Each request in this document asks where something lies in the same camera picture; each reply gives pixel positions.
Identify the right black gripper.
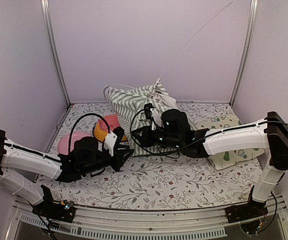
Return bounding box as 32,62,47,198
132,125,182,150

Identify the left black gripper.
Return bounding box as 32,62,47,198
81,144,134,176

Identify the striped fabric pet tent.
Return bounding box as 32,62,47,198
103,79,178,156

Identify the avocado print cushion mat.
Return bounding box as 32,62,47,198
195,112,264,171

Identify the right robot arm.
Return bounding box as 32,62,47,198
130,108,288,218

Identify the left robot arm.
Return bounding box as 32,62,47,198
0,128,134,217

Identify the yellow double pet feeder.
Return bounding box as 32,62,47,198
92,118,128,144

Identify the pink bowl in feeder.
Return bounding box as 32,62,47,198
98,114,120,132

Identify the pink round plate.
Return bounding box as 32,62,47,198
58,131,93,155

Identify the floral table cloth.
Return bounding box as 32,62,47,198
32,101,271,211

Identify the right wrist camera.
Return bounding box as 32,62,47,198
144,103,163,131

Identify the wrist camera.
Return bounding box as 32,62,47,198
144,103,163,131
103,126,124,157

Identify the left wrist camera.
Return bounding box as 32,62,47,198
103,126,124,157

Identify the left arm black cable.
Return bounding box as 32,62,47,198
67,113,111,156

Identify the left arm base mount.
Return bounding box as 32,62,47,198
32,185,76,223

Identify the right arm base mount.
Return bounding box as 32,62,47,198
225,196,268,235

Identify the left aluminium frame post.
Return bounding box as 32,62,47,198
40,0,71,108

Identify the aluminium frame post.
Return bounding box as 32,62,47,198
40,0,71,108
229,0,259,108

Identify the right aluminium frame post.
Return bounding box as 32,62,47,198
229,0,259,108

